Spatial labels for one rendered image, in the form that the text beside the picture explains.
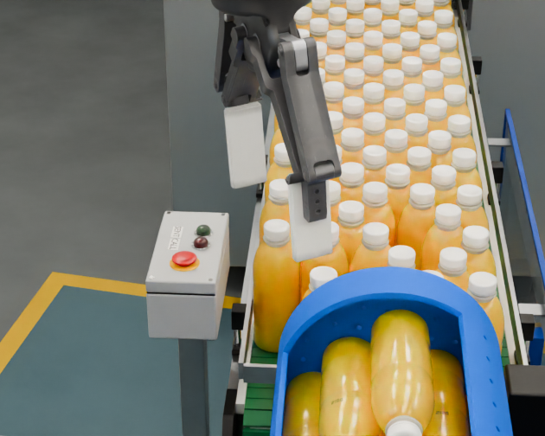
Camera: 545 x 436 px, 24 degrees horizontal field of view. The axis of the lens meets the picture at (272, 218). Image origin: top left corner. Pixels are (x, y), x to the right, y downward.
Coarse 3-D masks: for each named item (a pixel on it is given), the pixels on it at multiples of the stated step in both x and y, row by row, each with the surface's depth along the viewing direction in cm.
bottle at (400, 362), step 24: (408, 312) 153; (384, 336) 149; (408, 336) 148; (384, 360) 145; (408, 360) 144; (384, 384) 142; (408, 384) 141; (432, 384) 144; (384, 408) 140; (408, 408) 139; (432, 408) 141; (384, 432) 141
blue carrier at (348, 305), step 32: (320, 288) 157; (352, 288) 153; (384, 288) 151; (416, 288) 152; (448, 288) 154; (288, 320) 160; (320, 320) 160; (352, 320) 159; (448, 320) 158; (480, 320) 154; (288, 352) 156; (320, 352) 162; (480, 352) 147; (480, 384) 141; (480, 416) 136
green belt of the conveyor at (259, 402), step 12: (504, 336) 200; (504, 348) 197; (252, 360) 195; (264, 360) 195; (276, 360) 195; (504, 360) 195; (252, 384) 189; (264, 384) 189; (252, 396) 187; (264, 396) 187; (252, 408) 185; (264, 408) 184; (252, 420) 183; (264, 420) 183; (252, 432) 183; (264, 432) 183
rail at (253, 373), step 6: (246, 366) 180; (252, 366) 180; (258, 366) 180; (264, 366) 180; (270, 366) 180; (276, 366) 180; (246, 372) 181; (252, 372) 181; (258, 372) 180; (264, 372) 180; (270, 372) 180; (246, 378) 181; (252, 378) 181; (258, 378) 181; (264, 378) 181; (270, 378) 181
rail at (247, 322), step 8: (272, 128) 247; (272, 136) 244; (264, 184) 227; (264, 192) 224; (264, 200) 222; (256, 240) 210; (256, 248) 208; (248, 296) 196; (248, 304) 194; (248, 312) 192; (248, 320) 190; (248, 328) 189; (248, 336) 189; (240, 344) 185; (240, 352) 183; (240, 360) 181; (240, 368) 181; (240, 376) 182
